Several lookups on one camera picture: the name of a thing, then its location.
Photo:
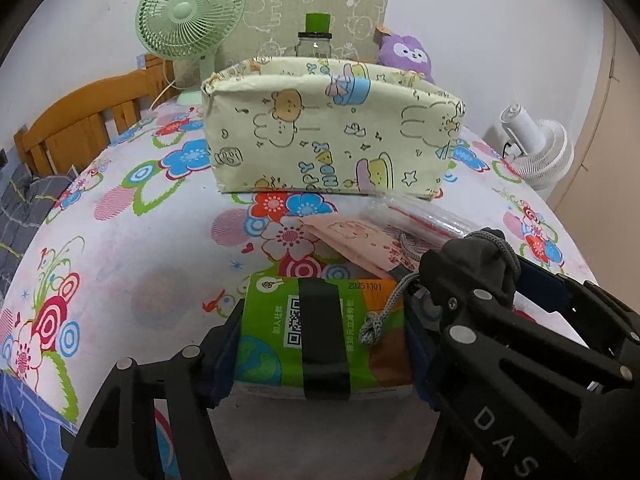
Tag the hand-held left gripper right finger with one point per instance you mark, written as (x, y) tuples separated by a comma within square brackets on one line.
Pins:
[(417, 340)]

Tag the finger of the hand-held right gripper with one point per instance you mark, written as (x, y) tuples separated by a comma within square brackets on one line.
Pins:
[(545, 285), (475, 310)]

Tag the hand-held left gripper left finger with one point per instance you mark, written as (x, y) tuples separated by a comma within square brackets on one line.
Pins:
[(225, 360)]

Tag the green tissue pack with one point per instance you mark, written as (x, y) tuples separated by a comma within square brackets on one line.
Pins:
[(270, 340)]

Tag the yellow printed fabric storage box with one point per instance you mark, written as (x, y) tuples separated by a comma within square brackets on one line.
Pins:
[(325, 130)]

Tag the clear plastic packet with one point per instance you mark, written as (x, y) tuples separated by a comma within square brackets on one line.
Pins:
[(415, 217)]

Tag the pink printed pouch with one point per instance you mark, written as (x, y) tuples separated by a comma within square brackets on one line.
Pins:
[(350, 240)]

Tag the floral tablecloth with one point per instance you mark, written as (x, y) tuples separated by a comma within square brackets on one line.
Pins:
[(135, 260)]

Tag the white standing fan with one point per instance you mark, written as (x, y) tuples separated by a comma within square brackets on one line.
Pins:
[(537, 150)]

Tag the beige door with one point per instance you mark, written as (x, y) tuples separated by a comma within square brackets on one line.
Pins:
[(605, 135)]

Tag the blue bed sheet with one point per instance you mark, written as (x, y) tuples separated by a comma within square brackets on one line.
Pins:
[(30, 420)]

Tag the grey plaid pillow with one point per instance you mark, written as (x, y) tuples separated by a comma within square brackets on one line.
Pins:
[(25, 210)]

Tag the purple plush bunny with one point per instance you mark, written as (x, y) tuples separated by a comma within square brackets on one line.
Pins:
[(407, 55)]

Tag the wooden bed headboard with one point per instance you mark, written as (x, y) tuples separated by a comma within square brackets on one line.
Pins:
[(75, 130)]

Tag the glass jar with green lid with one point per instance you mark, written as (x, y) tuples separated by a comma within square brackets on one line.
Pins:
[(314, 40)]

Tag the green printed cardboard sheet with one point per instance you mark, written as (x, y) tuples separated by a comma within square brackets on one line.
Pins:
[(280, 20)]

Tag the green desk fan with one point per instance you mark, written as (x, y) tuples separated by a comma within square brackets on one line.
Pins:
[(182, 10)]

